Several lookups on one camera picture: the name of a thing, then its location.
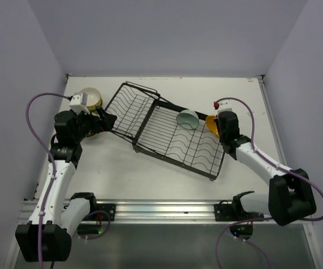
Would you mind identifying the aluminium mounting rail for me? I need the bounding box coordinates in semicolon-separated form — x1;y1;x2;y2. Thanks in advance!
18;198;310;225

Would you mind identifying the white blue leaf bowl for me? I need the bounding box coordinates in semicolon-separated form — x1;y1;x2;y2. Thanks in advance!
81;87;102;108

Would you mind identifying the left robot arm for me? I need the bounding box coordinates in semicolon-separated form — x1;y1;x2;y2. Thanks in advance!
15;108;117;266

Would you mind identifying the black wire dish rack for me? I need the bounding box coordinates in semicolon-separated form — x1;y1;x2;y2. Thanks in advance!
105;82;225;181

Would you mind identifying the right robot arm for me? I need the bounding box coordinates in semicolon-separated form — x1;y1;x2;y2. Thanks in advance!
215;111;316;226

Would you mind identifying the teal striped yellow bowl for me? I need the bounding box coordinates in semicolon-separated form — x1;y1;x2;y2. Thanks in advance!
86;132;97;137

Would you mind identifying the orange yellow bowl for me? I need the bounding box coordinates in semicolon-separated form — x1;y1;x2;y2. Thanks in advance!
205;115;219;137

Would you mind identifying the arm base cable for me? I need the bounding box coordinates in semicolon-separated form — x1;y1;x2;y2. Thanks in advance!
215;217;274;269
77;211;111;240

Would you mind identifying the lime green bowl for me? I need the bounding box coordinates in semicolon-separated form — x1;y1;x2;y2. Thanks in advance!
87;96;103;111

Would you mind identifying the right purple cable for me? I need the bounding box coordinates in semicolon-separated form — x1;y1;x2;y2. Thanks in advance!
217;97;323;222

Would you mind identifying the left arm base cable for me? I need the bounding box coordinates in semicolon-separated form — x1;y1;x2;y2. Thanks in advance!
77;211;111;240

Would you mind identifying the dark green rim bowl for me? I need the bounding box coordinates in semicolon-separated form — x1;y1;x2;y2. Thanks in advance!
176;109;199;129

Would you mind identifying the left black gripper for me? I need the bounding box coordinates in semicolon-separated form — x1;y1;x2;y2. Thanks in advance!
71;105;116;142

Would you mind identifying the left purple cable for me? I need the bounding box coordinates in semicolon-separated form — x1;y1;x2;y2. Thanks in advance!
26;93;74;269

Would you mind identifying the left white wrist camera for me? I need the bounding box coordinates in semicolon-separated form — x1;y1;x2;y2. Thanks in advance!
69;91;90;114

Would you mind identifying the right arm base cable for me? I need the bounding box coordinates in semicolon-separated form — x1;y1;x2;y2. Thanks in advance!
215;217;274;269

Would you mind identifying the purple cable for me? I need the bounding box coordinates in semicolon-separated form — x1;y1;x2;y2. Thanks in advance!
26;93;74;269
217;97;323;222

